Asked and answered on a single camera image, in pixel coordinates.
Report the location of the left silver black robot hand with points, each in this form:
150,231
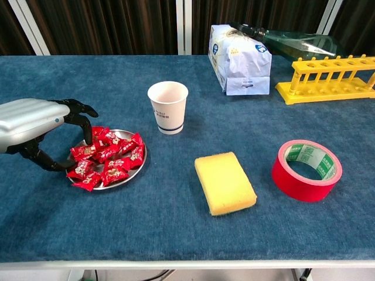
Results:
29,117

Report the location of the red candy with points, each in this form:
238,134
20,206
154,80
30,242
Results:
88,184
113,176
117,164
82,169
98,133
85,152
137,157
112,137
127,146
107,152
137,140

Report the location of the metal dish with candies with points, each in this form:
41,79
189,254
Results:
133,177

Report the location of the white paper cup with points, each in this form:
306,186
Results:
170,117

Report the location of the black pleated curtain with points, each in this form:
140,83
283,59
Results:
357,23
102,29
11,29
278,14

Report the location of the blue felt table cloth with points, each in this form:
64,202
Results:
175,234

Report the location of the yellow sponge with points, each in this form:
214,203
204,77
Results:
224,184

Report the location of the white blue tissue pack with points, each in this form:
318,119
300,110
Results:
243,67

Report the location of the red tape roll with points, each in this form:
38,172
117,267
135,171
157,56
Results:
299,187

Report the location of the yellow test tube rack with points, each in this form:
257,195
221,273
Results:
322,95

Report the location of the white frame post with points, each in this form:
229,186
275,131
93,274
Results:
180,26
329,14
30,29

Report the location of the white metal table frame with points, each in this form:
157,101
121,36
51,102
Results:
187,265

